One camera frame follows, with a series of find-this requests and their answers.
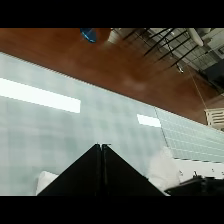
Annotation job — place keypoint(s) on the white T-shirt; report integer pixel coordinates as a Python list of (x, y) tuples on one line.
[(163, 173)]

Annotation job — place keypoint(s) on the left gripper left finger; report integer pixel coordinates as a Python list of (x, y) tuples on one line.
[(80, 180)]

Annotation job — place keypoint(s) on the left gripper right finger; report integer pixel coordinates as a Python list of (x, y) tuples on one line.
[(123, 180)]

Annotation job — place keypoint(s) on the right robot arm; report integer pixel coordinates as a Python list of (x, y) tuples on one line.
[(200, 187)]

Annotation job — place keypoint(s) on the blue round object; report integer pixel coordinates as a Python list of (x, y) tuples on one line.
[(88, 34)]

